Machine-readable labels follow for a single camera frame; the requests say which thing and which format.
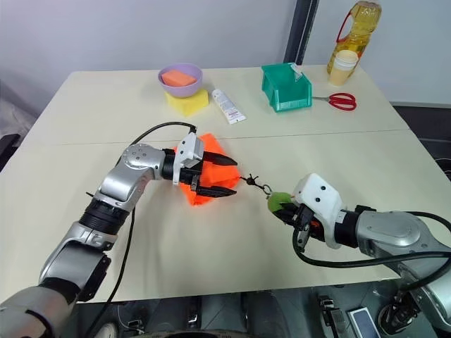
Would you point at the green fuzzy ball charm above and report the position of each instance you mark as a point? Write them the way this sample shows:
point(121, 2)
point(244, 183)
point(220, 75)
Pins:
point(276, 201)

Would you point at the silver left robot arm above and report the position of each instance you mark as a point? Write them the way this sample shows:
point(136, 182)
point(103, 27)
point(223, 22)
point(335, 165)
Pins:
point(116, 179)

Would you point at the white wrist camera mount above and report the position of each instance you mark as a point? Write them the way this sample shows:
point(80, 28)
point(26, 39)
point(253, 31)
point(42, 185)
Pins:
point(317, 193)
point(190, 149)

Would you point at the dark vertical post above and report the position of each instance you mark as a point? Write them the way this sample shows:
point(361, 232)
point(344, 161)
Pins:
point(297, 31)

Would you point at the orange sponge block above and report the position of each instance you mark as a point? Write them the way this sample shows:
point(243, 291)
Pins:
point(178, 78)

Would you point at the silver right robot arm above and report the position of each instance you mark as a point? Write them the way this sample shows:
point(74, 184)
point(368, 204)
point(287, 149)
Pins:
point(387, 232)

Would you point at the purple plastic bowl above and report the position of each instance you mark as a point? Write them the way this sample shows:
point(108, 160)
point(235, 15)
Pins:
point(181, 91)

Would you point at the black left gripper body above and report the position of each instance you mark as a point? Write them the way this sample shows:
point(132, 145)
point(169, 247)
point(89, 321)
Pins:
point(192, 177)

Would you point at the orange fabric pouch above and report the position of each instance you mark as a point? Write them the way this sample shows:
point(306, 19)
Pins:
point(218, 174)

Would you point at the black chair part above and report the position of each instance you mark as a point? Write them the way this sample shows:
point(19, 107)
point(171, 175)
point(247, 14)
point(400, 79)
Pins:
point(7, 149)

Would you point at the black object under table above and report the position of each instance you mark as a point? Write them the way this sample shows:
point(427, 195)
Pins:
point(331, 313)

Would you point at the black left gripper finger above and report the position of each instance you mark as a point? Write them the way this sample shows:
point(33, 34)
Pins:
point(216, 192)
point(220, 160)

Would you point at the smartphone with dark screen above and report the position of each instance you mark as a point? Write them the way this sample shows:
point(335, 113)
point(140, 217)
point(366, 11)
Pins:
point(363, 322)

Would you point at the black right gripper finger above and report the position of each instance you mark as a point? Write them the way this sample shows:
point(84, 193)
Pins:
point(289, 215)
point(301, 239)

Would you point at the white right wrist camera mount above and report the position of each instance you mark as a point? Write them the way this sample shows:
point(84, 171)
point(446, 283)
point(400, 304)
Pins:
point(317, 193)

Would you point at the white tube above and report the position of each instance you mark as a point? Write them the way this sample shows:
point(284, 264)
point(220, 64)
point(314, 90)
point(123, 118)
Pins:
point(227, 105)

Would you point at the green plastic storage bin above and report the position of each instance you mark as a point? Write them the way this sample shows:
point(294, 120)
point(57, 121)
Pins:
point(292, 100)

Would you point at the yellow sponge block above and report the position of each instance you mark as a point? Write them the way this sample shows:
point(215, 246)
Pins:
point(190, 105)

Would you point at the white tag in bin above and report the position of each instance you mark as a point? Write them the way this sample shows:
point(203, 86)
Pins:
point(297, 73)

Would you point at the yellow cooking oil bottle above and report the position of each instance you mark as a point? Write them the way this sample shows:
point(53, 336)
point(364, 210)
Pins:
point(366, 28)

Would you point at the cream plastic cup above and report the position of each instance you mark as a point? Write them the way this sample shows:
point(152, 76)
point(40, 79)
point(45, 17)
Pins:
point(339, 76)

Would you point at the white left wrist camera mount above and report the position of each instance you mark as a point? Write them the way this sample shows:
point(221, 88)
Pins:
point(190, 149)

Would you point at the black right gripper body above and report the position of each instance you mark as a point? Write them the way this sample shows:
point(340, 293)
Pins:
point(306, 220)

